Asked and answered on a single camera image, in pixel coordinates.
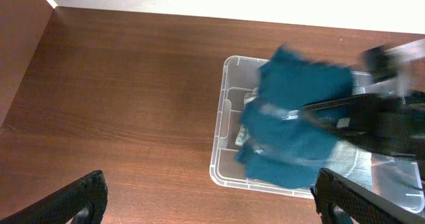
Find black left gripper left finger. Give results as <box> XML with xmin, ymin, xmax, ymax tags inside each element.
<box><xmin>1</xmin><ymin>170</ymin><xmax>108</xmax><ymax>224</ymax></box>

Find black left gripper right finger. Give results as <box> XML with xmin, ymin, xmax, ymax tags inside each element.
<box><xmin>310</xmin><ymin>168</ymin><xmax>415</xmax><ymax>224</ymax></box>

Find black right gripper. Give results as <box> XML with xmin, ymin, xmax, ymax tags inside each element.
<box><xmin>299</xmin><ymin>91</ymin><xmax>424</xmax><ymax>171</ymax></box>

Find blue taped garment bundle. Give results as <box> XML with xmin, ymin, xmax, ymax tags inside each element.
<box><xmin>235</xmin><ymin>46</ymin><xmax>354</xmax><ymax>189</ymax></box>

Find light blue jeans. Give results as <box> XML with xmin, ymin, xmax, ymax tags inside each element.
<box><xmin>234</xmin><ymin>87</ymin><xmax>263</xmax><ymax>148</ymax></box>

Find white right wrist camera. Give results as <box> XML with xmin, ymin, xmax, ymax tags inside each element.
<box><xmin>360</xmin><ymin>37</ymin><xmax>425</xmax><ymax>95</ymax></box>

